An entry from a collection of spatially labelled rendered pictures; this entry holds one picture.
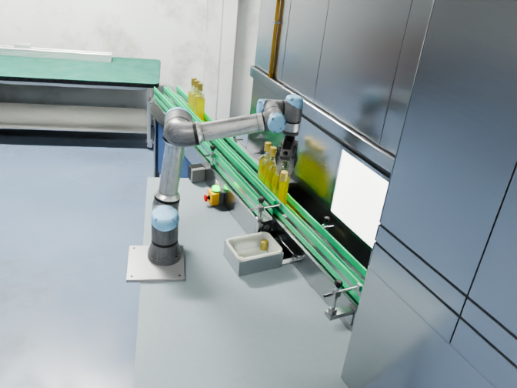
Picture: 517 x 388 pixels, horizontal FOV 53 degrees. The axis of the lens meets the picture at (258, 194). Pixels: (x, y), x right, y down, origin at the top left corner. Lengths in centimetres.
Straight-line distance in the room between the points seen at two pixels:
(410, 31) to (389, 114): 31
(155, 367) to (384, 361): 78
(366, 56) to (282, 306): 106
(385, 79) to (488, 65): 87
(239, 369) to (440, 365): 73
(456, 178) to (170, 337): 120
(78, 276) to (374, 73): 230
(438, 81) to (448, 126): 11
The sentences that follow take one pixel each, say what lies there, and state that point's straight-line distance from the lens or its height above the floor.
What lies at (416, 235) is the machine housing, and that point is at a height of 145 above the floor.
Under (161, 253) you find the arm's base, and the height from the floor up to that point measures 82.
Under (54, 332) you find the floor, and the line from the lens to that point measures 320.
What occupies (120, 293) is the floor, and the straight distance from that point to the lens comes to 340.
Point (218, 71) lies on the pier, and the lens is 579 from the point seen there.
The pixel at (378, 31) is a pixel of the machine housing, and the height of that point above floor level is 181.
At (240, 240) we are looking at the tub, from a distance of 242.
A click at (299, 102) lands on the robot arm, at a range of 220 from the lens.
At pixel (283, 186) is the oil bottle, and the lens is 250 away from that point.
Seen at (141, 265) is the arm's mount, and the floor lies 77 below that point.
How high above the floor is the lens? 217
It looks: 29 degrees down
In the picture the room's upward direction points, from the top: 6 degrees clockwise
